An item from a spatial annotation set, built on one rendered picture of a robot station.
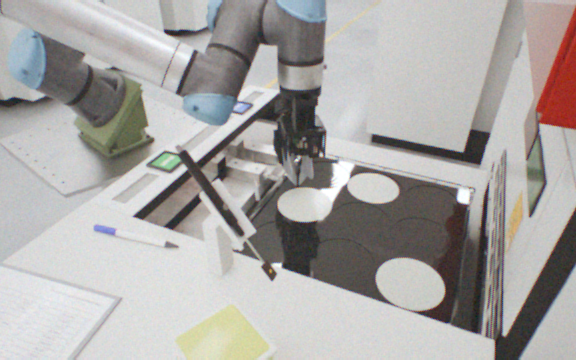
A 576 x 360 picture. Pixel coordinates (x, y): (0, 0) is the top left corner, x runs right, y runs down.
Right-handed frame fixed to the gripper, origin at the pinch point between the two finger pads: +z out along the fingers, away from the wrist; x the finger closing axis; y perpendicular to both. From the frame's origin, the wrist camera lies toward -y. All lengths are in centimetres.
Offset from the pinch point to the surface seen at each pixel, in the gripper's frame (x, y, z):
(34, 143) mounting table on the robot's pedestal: -65, -43, 9
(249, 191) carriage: -9.5, -1.3, 3.3
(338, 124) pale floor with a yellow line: 71, -190, 91
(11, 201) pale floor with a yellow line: -134, -135, 91
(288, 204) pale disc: -2.9, 6.8, 1.3
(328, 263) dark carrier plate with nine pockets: 0.5, 22.4, 1.4
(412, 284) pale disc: 11.7, 28.9, 1.3
